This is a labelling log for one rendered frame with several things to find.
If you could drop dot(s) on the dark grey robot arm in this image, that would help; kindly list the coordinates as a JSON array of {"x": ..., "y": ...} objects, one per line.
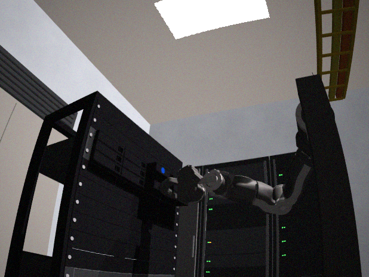
[{"x": 280, "y": 199}]

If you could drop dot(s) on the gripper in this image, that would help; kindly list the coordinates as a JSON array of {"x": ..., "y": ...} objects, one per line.
[{"x": 189, "y": 185}]

